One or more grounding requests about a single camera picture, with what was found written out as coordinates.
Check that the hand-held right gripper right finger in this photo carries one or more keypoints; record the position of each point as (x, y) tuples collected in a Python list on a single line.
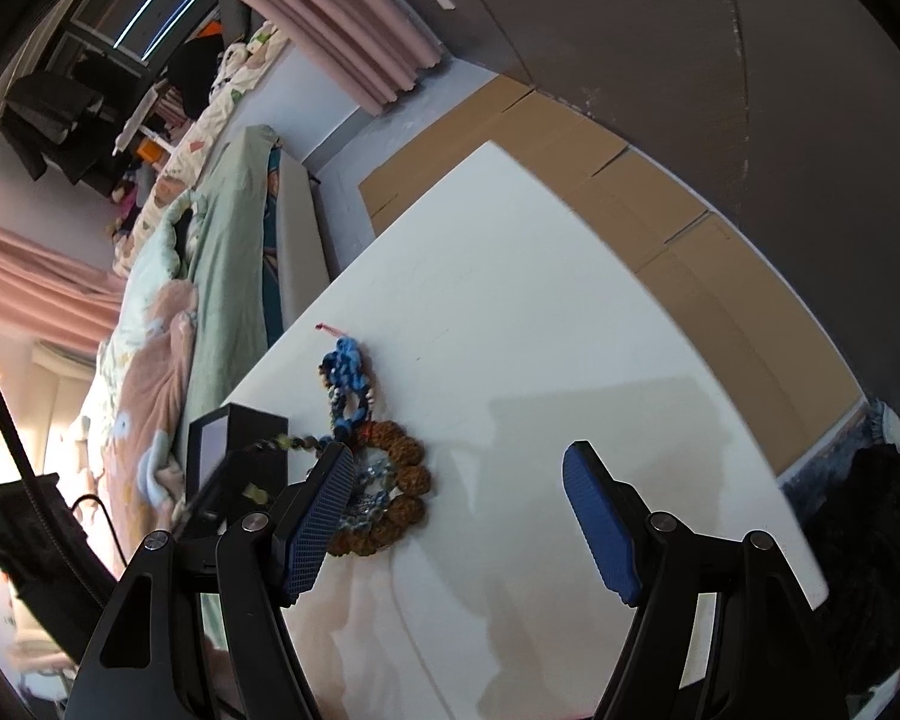
[(596, 525)]

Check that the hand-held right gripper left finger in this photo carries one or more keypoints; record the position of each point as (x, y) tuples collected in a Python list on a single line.
[(311, 532)]

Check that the black jewelry box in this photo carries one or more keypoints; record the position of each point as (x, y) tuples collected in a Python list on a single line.
[(259, 457)]

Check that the pink floral blanket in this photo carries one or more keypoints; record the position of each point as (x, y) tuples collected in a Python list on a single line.
[(165, 360)]

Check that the blue fringed rug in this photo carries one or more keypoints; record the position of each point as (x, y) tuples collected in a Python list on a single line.
[(832, 457)]

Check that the pink curtain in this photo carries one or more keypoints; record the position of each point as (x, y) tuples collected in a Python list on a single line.
[(330, 15), (30, 270)]

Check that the black fuzzy cloth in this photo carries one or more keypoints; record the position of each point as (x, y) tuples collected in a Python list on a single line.
[(870, 577)]

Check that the beige bed base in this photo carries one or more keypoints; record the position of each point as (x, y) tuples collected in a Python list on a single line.
[(300, 240)]

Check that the white floral duvet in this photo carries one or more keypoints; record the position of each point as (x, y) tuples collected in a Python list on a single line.
[(146, 270)]

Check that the pile of stuffed toys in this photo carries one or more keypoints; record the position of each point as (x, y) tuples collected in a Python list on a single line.
[(124, 202)]

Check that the orange box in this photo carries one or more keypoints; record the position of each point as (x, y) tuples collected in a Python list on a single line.
[(151, 152)]

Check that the hanging dark clothes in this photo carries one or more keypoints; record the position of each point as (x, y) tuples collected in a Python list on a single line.
[(41, 120)]

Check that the white folding table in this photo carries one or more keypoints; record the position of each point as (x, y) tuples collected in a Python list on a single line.
[(139, 120)]

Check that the black garment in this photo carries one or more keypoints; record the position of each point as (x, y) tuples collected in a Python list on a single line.
[(195, 71)]

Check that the dark framed window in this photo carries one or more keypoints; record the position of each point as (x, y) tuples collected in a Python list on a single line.
[(142, 7)]

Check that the white ribbed wall unit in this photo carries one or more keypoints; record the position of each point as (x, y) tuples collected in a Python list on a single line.
[(64, 358)]

